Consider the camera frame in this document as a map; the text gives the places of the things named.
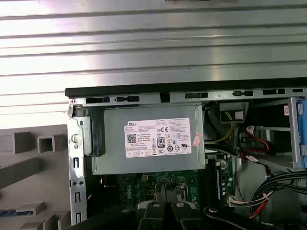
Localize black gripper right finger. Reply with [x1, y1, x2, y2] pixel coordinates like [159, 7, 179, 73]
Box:
[167, 188, 276, 230]

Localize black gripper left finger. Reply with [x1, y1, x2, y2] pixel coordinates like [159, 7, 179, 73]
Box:
[66, 184, 167, 230]

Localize green motherboard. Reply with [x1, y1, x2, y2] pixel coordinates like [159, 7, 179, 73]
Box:
[100, 153, 238, 230]

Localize grey power supply unit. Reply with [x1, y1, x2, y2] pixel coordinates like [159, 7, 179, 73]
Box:
[92, 104, 207, 176]

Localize grey parts rack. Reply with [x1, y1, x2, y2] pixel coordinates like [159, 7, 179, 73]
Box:
[0, 124, 72, 230]

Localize black PC case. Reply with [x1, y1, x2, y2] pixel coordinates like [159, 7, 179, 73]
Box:
[64, 78, 307, 230]

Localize grey metal drive cage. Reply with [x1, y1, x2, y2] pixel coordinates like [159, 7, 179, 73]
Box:
[263, 97, 307, 171]

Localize blue plastic drive latch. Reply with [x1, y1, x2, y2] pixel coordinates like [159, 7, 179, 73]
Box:
[296, 102, 307, 168]

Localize yellow black wire bundle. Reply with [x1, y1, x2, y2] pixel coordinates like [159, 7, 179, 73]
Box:
[205, 112, 235, 145]

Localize thick black cable bundle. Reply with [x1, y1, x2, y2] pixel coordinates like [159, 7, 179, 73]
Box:
[249, 171, 307, 219]

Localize red black wires white labels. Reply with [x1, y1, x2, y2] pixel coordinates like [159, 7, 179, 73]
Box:
[239, 126, 277, 160]

